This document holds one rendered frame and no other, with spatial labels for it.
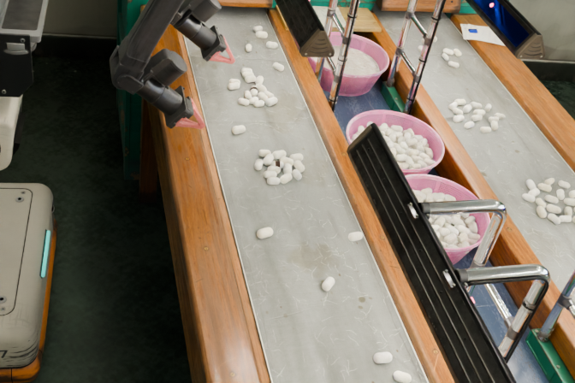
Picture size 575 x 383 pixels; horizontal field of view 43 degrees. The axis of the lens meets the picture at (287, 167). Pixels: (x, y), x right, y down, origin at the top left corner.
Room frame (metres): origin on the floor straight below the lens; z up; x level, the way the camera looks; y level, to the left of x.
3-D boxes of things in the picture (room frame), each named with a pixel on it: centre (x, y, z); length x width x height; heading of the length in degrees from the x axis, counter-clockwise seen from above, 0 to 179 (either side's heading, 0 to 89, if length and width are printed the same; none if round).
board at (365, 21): (2.24, -0.04, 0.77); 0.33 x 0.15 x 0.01; 110
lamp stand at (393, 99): (1.94, -0.36, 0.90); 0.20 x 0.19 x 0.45; 20
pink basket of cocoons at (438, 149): (1.62, -0.27, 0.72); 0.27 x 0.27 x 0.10
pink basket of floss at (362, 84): (2.03, -0.11, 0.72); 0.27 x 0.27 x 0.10
